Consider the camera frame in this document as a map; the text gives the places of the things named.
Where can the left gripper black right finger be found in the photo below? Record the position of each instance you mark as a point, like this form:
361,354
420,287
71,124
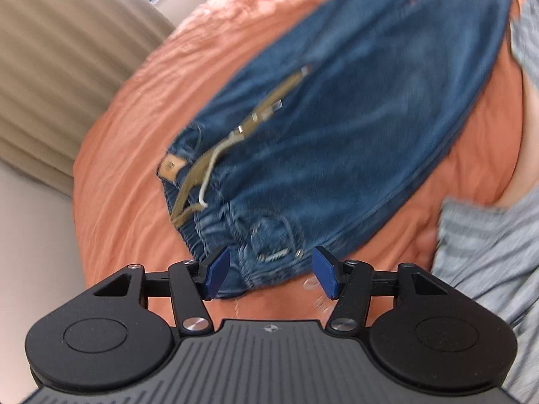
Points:
350,284

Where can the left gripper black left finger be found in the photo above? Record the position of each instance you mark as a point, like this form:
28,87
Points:
191,284

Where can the beige curtain left panel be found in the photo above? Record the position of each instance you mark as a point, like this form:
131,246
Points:
62,61

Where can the orange bed sheet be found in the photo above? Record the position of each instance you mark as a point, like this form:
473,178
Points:
119,209

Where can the blue denim jeans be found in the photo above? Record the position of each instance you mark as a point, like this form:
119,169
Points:
323,136

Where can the grey striped shirt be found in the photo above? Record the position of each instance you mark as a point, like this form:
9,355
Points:
491,253

